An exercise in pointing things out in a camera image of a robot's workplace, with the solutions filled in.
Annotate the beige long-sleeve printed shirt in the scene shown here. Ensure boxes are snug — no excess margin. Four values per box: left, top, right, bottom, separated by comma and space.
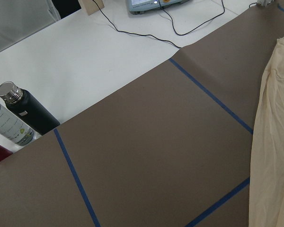
248, 37, 284, 227

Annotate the black cable on table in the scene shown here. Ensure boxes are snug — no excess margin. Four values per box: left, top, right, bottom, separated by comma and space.
92, 0, 225, 49

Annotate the light blue teach pendant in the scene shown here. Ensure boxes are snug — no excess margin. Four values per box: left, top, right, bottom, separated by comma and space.
126, 0, 187, 15

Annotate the wooden block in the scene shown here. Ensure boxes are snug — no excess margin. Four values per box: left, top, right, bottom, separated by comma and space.
78, 0, 105, 16

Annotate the black steel-capped water bottle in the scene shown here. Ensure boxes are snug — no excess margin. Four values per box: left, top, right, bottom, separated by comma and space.
0, 81, 60, 135

